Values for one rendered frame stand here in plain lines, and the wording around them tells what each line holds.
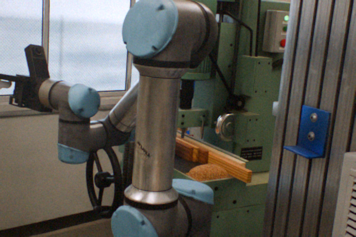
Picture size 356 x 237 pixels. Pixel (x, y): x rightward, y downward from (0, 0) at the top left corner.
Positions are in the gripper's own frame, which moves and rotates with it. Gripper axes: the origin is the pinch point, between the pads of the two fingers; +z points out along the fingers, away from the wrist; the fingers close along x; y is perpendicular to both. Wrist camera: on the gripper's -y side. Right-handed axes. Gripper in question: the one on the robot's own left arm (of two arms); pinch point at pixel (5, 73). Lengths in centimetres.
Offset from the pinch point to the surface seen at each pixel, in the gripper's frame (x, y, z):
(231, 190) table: 69, 29, -37
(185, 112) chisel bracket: 77, 7, -6
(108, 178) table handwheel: 49, 34, 2
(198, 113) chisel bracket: 83, 7, -8
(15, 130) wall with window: 93, 41, 124
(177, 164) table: 65, 25, -15
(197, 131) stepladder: 152, 24, 38
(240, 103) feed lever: 87, 0, -24
